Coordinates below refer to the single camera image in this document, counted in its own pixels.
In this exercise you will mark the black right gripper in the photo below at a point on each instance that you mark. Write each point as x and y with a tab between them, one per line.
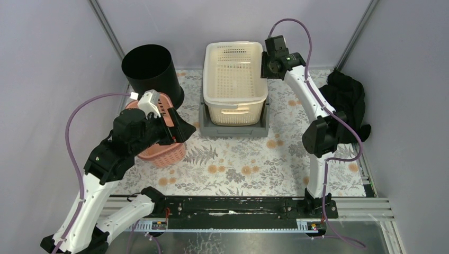
264	73

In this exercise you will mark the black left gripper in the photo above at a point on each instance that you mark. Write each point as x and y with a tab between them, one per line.
171	127

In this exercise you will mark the pink perforated plastic basket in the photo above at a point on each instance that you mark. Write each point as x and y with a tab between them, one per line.
164	155

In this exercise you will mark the grey plastic storage bin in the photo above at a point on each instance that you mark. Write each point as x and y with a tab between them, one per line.
258	130

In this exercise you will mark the white perforated plastic basket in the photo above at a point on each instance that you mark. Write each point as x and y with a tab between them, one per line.
232	74

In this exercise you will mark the cream plastic laundry basket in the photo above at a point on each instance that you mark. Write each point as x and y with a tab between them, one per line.
233	115

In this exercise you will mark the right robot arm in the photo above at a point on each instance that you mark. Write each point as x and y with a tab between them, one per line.
324	132

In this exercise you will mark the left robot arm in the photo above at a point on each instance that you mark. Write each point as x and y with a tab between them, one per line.
105	167

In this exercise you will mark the black cylindrical bin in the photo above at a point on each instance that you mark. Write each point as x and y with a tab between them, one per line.
150	66

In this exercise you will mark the black crumpled cloth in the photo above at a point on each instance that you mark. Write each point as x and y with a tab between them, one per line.
346	94

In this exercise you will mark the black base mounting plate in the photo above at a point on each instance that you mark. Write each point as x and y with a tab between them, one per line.
240	212

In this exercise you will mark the floral patterned table mat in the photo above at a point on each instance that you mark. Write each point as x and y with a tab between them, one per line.
276	165

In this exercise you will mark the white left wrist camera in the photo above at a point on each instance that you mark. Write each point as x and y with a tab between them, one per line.
149	103

